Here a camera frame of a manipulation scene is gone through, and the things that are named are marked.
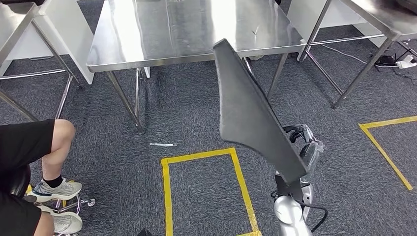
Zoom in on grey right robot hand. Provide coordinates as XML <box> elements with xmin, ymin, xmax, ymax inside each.
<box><xmin>283</xmin><ymin>124</ymin><xmax>325</xmax><ymax>182</ymax></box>

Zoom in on black plastic car trim part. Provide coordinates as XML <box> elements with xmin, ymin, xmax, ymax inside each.
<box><xmin>212</xmin><ymin>38</ymin><xmax>308</xmax><ymax>185</ymax></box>

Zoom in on stainless steel workbench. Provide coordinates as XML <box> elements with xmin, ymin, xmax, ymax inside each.
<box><xmin>0</xmin><ymin>3</ymin><xmax>82</xmax><ymax>123</ymax></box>
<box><xmin>86</xmin><ymin>0</ymin><xmax>307</xmax><ymax>133</ymax></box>
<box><xmin>298</xmin><ymin>0</ymin><xmax>417</xmax><ymax>110</ymax></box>

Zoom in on yellow floor tape square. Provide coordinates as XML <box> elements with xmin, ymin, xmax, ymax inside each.
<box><xmin>358</xmin><ymin>116</ymin><xmax>417</xmax><ymax>191</ymax></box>
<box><xmin>160</xmin><ymin>147</ymin><xmax>263</xmax><ymax>236</ymax></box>

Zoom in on black router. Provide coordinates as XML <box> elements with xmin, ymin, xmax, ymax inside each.
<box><xmin>374</xmin><ymin>54</ymin><xmax>397</xmax><ymax>66</ymax></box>

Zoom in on white power strip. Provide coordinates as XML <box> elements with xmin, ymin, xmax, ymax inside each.
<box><xmin>395</xmin><ymin>55</ymin><xmax>417</xmax><ymax>70</ymax></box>

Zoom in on black bag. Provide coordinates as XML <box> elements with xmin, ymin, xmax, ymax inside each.
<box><xmin>0</xmin><ymin>0</ymin><xmax>45</xmax><ymax>6</ymax></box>
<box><xmin>398</xmin><ymin>0</ymin><xmax>417</xmax><ymax>14</ymax></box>

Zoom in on chrome stool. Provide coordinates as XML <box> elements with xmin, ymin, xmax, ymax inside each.
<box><xmin>24</xmin><ymin>179</ymin><xmax>97</xmax><ymax>236</ymax></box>

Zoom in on seated person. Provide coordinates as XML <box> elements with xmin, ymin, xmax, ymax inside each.
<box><xmin>0</xmin><ymin>118</ymin><xmax>84</xmax><ymax>236</ymax></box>

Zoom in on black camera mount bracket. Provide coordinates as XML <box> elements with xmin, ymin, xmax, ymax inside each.
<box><xmin>275</xmin><ymin>176</ymin><xmax>305</xmax><ymax>203</ymax></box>

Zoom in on white power cable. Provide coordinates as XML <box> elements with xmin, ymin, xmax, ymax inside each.
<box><xmin>321</xmin><ymin>44</ymin><xmax>379</xmax><ymax>65</ymax></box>

